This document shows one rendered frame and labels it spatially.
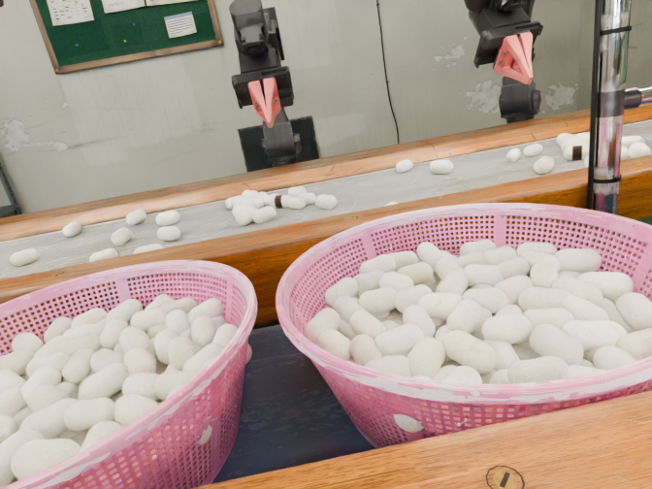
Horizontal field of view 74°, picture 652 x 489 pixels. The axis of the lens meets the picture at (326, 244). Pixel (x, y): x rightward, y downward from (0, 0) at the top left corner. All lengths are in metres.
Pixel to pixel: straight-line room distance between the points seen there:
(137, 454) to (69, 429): 0.09
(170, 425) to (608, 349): 0.23
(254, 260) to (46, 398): 0.20
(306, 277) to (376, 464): 0.20
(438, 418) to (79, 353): 0.27
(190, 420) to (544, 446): 0.17
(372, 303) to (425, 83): 2.51
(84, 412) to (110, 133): 2.59
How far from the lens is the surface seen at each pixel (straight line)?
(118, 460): 0.24
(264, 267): 0.43
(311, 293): 0.35
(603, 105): 0.48
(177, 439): 0.26
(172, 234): 0.60
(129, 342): 0.36
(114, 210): 0.85
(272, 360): 0.41
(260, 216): 0.58
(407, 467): 0.18
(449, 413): 0.22
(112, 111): 2.83
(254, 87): 0.78
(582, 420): 0.20
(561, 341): 0.28
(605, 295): 0.36
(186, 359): 0.32
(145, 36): 2.75
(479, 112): 2.92
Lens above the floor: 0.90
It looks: 20 degrees down
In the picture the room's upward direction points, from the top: 10 degrees counter-clockwise
